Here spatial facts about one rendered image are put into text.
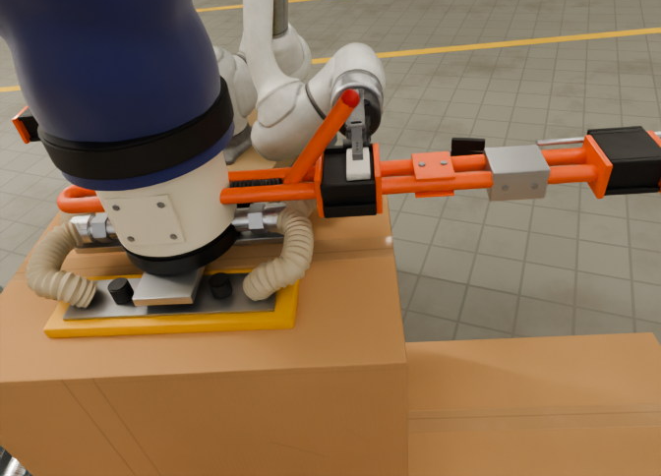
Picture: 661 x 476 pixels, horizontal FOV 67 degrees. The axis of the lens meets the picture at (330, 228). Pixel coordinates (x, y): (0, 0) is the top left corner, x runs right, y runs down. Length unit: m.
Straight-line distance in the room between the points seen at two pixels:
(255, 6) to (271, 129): 0.22
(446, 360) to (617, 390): 0.35
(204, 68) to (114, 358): 0.38
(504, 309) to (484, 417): 0.96
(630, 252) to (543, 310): 0.52
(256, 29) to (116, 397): 0.67
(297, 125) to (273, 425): 0.52
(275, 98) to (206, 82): 0.38
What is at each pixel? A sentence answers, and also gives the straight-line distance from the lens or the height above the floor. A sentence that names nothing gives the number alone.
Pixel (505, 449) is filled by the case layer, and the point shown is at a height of 0.54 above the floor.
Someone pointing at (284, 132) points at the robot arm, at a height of 1.09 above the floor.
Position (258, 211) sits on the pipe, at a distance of 0.71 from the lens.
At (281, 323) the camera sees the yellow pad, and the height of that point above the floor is 1.04.
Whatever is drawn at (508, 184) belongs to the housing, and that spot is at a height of 1.16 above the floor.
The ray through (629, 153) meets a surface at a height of 1.18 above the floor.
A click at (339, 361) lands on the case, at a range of 0.62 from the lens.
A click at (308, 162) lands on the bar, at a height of 1.20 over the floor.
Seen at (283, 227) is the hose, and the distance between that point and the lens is 0.69.
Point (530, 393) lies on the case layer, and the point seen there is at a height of 0.54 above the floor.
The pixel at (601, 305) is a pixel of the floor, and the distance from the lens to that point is 2.18.
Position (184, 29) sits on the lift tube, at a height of 1.38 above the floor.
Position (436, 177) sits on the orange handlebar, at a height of 1.17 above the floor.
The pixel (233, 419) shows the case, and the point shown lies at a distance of 0.74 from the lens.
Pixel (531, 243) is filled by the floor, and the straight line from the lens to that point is 2.37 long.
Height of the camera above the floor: 1.54
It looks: 39 degrees down
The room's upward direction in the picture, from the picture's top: 8 degrees counter-clockwise
